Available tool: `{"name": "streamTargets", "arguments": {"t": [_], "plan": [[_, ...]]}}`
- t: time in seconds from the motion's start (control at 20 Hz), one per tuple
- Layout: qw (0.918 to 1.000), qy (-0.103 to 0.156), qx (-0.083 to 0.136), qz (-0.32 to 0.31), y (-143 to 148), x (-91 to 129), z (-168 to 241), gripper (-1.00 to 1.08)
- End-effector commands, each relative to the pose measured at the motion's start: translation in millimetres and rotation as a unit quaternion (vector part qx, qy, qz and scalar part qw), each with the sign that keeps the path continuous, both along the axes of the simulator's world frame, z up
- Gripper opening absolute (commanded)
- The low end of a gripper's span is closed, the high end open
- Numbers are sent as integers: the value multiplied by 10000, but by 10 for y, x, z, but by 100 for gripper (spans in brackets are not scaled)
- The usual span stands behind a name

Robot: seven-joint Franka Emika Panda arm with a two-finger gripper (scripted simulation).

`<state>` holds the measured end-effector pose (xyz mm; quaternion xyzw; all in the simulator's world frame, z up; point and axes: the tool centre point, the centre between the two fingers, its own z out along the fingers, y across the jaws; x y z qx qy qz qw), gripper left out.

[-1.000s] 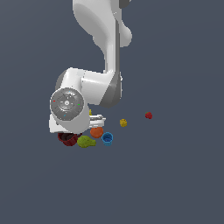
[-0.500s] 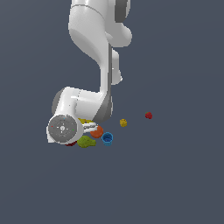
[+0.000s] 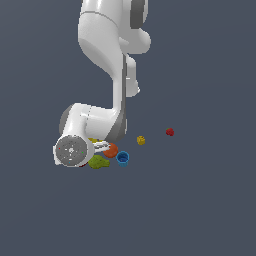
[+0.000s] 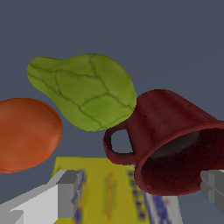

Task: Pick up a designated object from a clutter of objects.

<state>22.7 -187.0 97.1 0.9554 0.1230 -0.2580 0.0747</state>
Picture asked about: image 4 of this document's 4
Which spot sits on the green pear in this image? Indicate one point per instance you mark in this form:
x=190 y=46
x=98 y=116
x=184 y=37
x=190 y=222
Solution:
x=87 y=90

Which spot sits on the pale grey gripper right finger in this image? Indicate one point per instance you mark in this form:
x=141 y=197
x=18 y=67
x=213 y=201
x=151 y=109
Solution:
x=214 y=188

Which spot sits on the orange round fruit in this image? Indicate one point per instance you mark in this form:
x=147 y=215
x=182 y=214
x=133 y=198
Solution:
x=26 y=134

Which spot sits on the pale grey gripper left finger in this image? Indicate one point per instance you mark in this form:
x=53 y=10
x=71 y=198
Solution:
x=43 y=201

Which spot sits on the dark red mug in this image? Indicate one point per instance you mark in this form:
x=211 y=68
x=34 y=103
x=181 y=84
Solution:
x=172 y=143

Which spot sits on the yellow box with blue print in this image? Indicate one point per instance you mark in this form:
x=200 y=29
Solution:
x=116 y=192

